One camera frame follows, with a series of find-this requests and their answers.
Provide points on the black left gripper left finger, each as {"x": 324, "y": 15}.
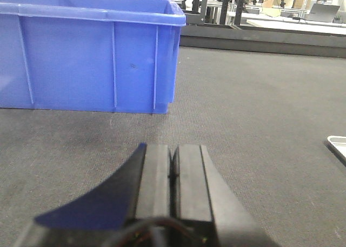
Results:
{"x": 137, "y": 190}

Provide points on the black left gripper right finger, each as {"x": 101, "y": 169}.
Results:
{"x": 206, "y": 204}

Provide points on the blue bin on conveyor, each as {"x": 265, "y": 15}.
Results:
{"x": 90, "y": 55}

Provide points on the white tray at edge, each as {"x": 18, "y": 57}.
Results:
{"x": 336, "y": 144}

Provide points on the grey laptop in background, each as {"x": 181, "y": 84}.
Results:
{"x": 322, "y": 13}

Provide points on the black conveyor side rail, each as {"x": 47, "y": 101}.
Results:
{"x": 275, "y": 41}

